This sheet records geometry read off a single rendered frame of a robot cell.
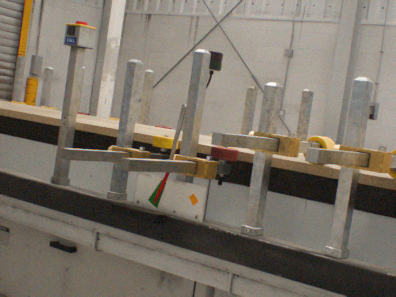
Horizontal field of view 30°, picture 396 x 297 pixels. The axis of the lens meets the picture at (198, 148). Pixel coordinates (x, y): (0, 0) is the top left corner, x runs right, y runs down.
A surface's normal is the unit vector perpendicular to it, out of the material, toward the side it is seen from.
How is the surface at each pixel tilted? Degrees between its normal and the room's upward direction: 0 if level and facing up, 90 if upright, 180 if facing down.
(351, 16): 90
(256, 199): 90
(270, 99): 90
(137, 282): 90
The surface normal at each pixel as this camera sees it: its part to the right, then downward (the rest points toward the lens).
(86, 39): 0.78, 0.15
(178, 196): -0.61, -0.04
